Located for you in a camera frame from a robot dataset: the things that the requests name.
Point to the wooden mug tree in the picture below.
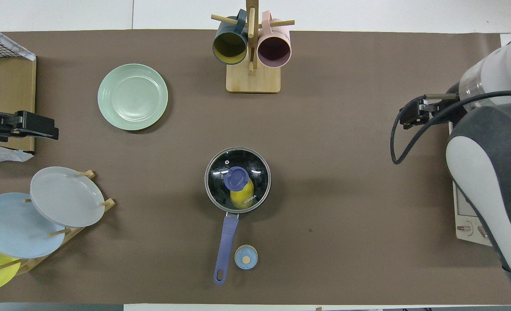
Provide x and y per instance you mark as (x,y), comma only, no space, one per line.
(253,80)

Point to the beige toaster oven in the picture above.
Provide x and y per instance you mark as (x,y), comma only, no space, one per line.
(465,216)

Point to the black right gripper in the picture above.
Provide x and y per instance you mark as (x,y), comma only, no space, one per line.
(452,110)

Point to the light green plate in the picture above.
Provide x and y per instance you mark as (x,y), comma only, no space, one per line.
(132,97)

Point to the wooden plate rack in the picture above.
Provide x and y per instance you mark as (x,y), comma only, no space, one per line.
(82,224)

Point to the white crumpled bag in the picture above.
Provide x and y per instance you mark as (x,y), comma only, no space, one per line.
(15,46)

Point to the white crumpled plastic sheet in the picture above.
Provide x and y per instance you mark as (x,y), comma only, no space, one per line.
(4,154)

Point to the light blue plate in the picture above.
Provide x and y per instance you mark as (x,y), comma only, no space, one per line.
(17,226)

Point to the grey plate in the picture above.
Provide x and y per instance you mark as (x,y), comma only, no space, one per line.
(65,196)

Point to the pink mug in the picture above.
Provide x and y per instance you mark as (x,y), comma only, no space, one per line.
(274,49)

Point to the dark teal mug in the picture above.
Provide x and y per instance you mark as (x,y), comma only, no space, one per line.
(229,45)

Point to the glass lid with blue knob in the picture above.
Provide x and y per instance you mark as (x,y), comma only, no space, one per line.
(238,177)

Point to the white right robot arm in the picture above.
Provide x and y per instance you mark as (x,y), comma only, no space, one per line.
(489,172)

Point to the yellow lemon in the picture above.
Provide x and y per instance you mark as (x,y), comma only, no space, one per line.
(240,196)

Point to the brown table mat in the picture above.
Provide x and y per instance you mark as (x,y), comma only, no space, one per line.
(346,216)

